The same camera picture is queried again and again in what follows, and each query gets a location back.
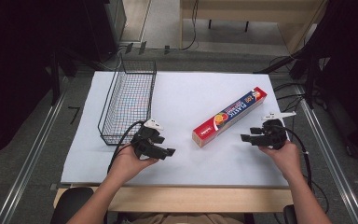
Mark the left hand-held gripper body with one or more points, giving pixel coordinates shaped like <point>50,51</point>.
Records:
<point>144,138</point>

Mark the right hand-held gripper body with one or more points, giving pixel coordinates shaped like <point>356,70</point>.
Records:
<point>275,133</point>

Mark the person's right hand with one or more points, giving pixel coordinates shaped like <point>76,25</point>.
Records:
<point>284,158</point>

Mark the person's left hand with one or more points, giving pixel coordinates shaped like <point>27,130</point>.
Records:
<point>130,163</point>

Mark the red blue plastic wrap box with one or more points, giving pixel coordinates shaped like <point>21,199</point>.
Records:
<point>230,116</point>

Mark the white table cover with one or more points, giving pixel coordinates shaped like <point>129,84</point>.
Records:
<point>183,93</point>

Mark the wooden table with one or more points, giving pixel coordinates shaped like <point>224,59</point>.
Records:
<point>199,199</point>

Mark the person's beige pants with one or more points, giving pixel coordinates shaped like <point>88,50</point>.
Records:
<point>183,218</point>

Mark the black metal stand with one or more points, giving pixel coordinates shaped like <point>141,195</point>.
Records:
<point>307,71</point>

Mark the black chair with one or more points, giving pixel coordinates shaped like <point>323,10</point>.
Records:
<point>71,203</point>

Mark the black curtain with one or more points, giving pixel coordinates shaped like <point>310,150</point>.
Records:
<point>351,62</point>
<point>12,62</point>

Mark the light wooden bench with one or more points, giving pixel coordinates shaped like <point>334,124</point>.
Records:
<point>245,9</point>

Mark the metal floor rail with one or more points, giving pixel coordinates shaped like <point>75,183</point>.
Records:
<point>28,168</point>
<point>332,161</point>

